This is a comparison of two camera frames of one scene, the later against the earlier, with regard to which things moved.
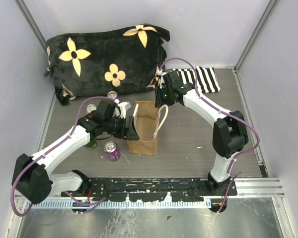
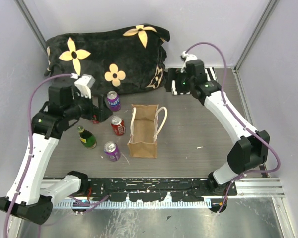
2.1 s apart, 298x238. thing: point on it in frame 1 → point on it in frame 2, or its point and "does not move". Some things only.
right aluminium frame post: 265,14 does not move
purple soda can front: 112,150 does not move
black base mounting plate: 145,189 does not move
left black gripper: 131,134 → 103,113
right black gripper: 158,101 → 172,76
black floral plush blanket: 111,61 does not move
